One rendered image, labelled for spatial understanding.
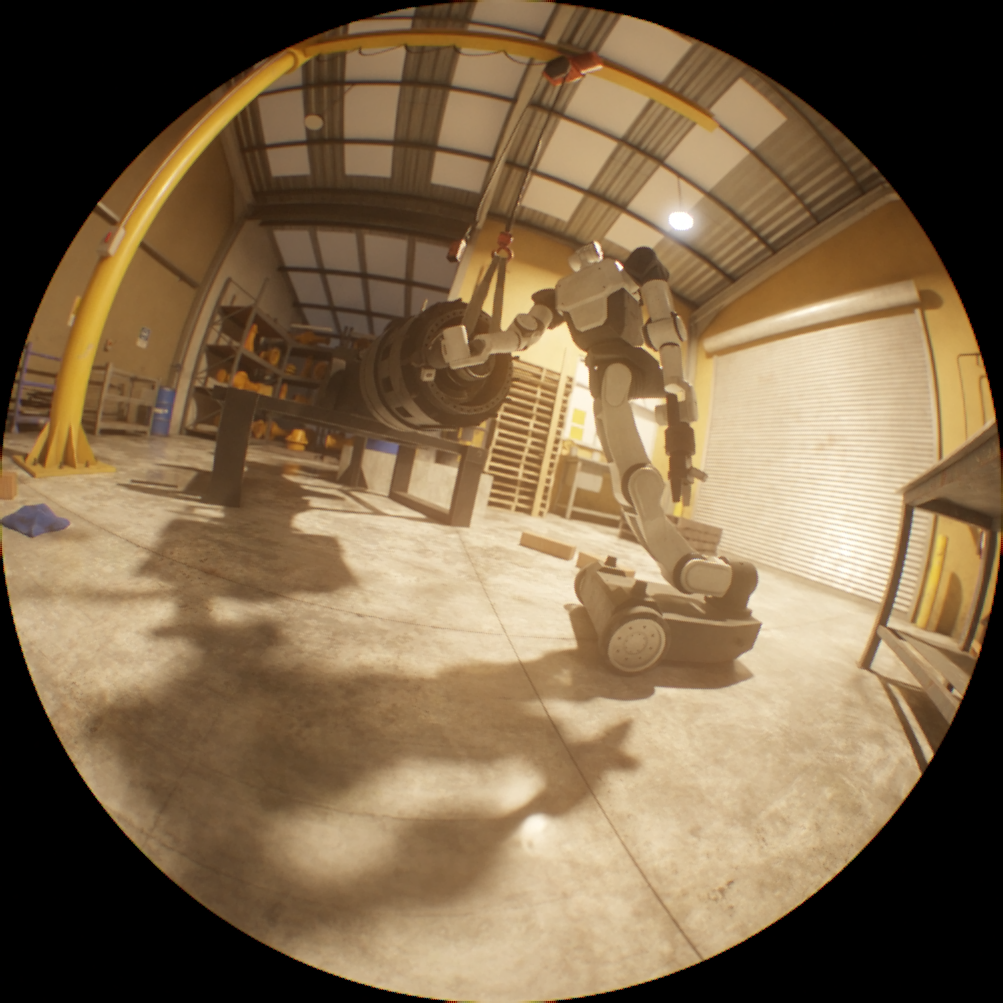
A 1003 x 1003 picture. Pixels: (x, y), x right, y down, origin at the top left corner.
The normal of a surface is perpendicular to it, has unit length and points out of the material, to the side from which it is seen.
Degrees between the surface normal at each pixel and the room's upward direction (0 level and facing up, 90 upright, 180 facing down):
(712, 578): 90
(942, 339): 90
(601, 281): 101
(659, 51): 167
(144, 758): 0
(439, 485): 90
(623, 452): 90
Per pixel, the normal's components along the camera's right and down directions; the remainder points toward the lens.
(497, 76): -0.16, 0.98
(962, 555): -0.95, -0.19
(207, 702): 0.22, -0.97
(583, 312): -0.71, 0.09
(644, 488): -0.08, 0.05
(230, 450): 0.69, 0.21
